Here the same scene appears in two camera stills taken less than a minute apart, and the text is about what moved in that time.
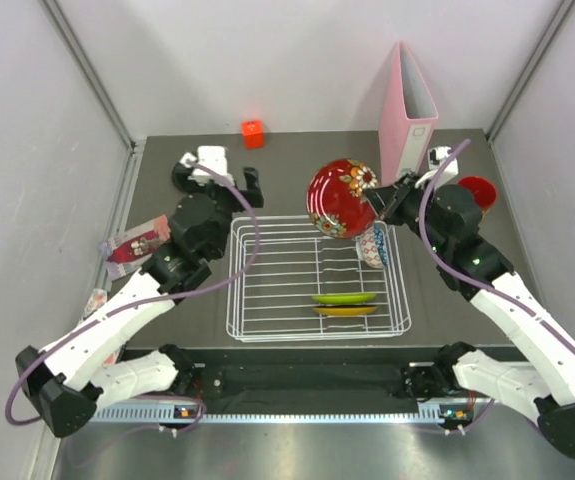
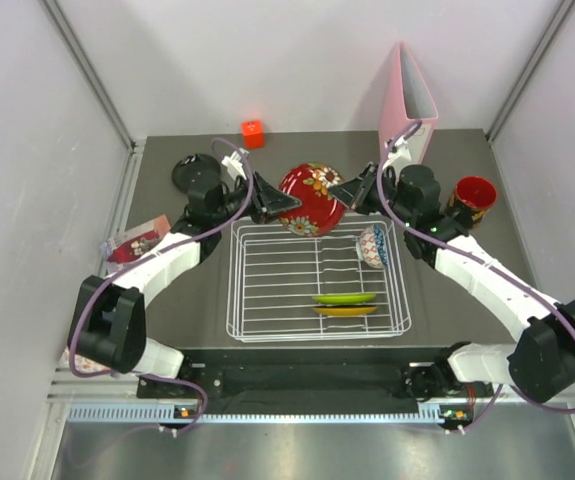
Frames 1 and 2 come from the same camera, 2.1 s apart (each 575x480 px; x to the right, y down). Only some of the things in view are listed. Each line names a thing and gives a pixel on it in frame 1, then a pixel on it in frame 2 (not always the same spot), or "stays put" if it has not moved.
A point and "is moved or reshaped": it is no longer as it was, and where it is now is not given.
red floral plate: (336, 202) is moved or reshaped
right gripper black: (390, 197) to (356, 192)
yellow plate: (345, 309) stays put
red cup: (484, 192) stays put
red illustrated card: (126, 250) stays put
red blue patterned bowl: (371, 247) stays put
